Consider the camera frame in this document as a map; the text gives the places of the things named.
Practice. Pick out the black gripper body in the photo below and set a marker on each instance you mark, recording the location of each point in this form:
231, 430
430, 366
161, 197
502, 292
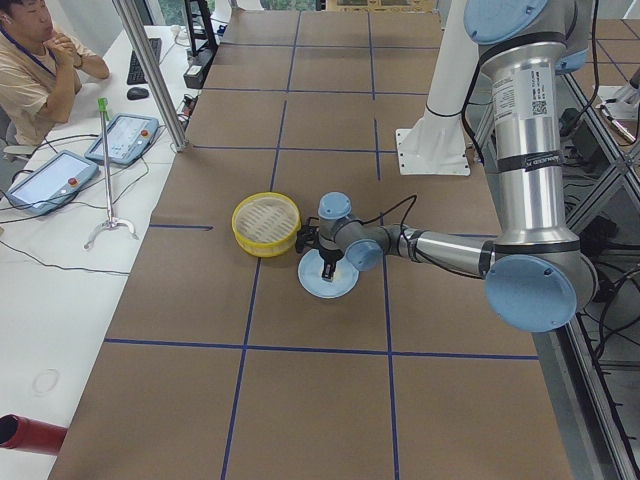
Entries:
329, 257

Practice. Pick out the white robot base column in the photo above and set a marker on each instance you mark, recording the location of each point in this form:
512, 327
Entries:
435, 145

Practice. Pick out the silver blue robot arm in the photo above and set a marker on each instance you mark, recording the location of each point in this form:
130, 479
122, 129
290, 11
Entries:
536, 277

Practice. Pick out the yellow bamboo steamer basket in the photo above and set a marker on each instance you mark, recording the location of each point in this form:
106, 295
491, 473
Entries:
266, 224

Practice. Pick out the light blue plate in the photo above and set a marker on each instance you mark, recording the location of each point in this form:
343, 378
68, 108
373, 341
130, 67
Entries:
310, 276

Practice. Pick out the brown cardboard table cover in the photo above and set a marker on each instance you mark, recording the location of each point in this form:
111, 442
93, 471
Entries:
218, 365

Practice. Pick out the metal reacher grabber tool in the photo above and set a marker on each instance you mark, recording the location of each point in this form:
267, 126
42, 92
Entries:
112, 222

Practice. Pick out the black power box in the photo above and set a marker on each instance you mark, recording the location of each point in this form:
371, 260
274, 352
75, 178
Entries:
198, 68

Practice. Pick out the far blue teach pendant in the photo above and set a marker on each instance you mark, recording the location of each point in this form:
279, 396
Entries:
128, 136

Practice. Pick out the blue teach pendant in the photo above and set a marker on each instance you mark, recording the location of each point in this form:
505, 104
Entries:
53, 184
128, 136

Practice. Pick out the black computer mouse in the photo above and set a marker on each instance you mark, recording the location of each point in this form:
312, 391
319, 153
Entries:
137, 93

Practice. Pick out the near blue teach pendant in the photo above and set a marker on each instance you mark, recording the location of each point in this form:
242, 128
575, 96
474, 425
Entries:
53, 184

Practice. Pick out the seated man beige shirt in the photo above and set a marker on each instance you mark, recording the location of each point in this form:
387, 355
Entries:
40, 67

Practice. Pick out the red cylinder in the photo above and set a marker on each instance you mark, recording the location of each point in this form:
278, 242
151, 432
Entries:
29, 435

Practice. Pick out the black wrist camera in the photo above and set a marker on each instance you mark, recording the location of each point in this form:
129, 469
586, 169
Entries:
307, 236

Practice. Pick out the aluminium frame post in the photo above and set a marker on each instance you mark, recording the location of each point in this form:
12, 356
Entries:
136, 33

